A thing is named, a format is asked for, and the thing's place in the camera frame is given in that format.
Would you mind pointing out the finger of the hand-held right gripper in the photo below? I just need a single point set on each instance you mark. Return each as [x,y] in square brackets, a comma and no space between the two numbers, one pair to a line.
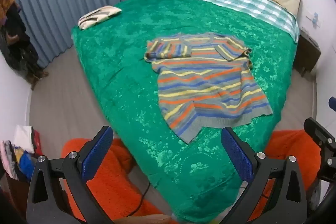
[325,140]
[332,104]

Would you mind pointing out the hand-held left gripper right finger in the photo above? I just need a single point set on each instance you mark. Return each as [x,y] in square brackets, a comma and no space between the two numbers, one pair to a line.
[237,151]

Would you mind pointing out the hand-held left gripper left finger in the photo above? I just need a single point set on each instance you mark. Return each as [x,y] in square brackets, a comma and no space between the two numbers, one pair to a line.
[95,150]

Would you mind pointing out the striped knit sweater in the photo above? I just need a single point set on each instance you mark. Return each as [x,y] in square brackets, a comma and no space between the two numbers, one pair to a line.
[204,82]

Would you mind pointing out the stack of folded clothes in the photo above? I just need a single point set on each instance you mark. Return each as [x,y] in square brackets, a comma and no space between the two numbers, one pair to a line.
[21,155]

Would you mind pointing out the dark hanging clothes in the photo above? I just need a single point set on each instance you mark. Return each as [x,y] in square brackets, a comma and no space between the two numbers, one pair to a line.
[15,37]

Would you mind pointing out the wooden nightstand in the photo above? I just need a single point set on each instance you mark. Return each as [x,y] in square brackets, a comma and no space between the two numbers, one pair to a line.
[307,50]

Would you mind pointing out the green bedspread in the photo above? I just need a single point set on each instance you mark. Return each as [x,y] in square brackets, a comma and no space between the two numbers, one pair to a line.
[118,69]

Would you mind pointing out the folded patterned cloth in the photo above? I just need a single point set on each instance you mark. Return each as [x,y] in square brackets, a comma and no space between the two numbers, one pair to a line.
[97,16]

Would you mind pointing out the teal checked blanket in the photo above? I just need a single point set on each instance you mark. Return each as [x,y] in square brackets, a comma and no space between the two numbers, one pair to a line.
[236,1]

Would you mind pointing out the blue wall sticker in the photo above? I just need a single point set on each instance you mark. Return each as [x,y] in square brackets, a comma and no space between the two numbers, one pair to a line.
[314,18]

